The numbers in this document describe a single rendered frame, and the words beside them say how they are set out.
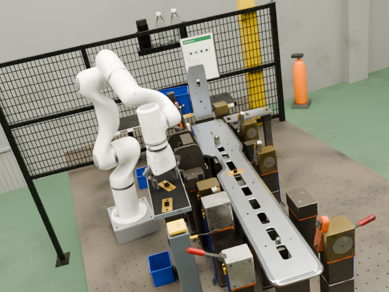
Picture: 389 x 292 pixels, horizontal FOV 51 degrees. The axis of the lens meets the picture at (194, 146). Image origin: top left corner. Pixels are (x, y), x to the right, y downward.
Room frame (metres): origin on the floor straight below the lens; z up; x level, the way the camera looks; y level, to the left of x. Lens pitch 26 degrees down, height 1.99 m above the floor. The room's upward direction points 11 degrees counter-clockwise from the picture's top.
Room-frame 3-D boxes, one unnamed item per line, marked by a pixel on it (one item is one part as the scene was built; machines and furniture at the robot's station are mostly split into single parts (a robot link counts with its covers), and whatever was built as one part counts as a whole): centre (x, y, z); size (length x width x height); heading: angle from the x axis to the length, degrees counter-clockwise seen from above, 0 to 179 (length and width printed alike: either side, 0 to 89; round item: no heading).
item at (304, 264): (1.61, -0.17, 1.00); 1.38 x 0.22 x 0.02; 6
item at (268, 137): (2.29, -0.47, 0.84); 0.05 x 0.05 x 0.29; 6
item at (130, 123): (2.50, 0.13, 1.01); 0.90 x 0.22 x 0.03; 96
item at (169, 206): (1.24, 0.14, 1.17); 0.08 x 0.04 x 0.01; 178
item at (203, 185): (1.45, -0.01, 0.89); 0.12 x 0.08 x 0.38; 96
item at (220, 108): (2.38, -0.21, 0.88); 0.08 x 0.08 x 0.36; 6
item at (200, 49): (2.66, -0.15, 1.30); 0.23 x 0.02 x 0.31; 96
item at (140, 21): (2.71, 0.18, 1.52); 0.07 x 0.07 x 0.18
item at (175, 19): (2.74, -0.04, 1.53); 0.07 x 0.07 x 0.20
